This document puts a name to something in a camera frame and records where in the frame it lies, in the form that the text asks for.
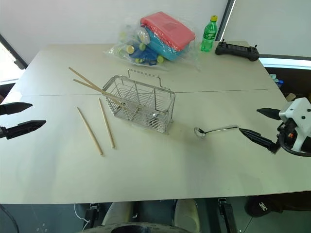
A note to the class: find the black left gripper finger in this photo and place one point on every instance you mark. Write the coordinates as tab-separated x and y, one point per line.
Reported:
14	107
24	127

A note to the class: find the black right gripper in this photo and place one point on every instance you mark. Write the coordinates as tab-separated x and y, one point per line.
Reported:
286	132

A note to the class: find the silver metal spoon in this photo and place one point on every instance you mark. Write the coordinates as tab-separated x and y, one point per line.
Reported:
155	117
213	131

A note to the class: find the dark box of clutter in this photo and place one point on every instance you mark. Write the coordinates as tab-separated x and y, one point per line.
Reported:
291	80

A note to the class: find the wooden chopstick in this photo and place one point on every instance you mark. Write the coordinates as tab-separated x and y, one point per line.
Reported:
83	77
106	122
90	85
90	131

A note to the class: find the black rounded object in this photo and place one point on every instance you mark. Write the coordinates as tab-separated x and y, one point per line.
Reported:
263	206

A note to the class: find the black handheld remote controller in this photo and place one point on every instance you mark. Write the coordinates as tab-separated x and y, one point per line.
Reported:
236	49

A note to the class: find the black table leg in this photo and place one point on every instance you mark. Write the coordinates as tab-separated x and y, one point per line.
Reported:
228	216
91	214

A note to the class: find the clear plastic bag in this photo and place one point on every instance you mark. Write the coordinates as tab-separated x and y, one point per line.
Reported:
189	55

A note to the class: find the green plastic bottle yellow cap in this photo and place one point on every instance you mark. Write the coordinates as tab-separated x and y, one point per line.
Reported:
208	36

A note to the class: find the pale rounded shape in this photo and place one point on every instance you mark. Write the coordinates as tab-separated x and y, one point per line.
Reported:
116	213
185	214

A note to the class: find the turquoise plastic box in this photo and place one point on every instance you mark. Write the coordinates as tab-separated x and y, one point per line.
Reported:
165	49

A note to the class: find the red plastic box lid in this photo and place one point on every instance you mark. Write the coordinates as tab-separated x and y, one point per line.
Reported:
167	29

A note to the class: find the blue and yellow plastic toys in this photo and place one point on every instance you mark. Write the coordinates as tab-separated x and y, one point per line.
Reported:
143	54

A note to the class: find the dark rounded robot body shape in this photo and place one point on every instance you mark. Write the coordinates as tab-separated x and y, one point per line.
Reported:
136	228

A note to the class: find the dark diagonal frame bar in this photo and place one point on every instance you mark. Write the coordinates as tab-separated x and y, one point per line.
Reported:
12	52

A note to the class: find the black window frame strip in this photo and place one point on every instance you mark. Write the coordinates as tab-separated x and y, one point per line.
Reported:
226	17

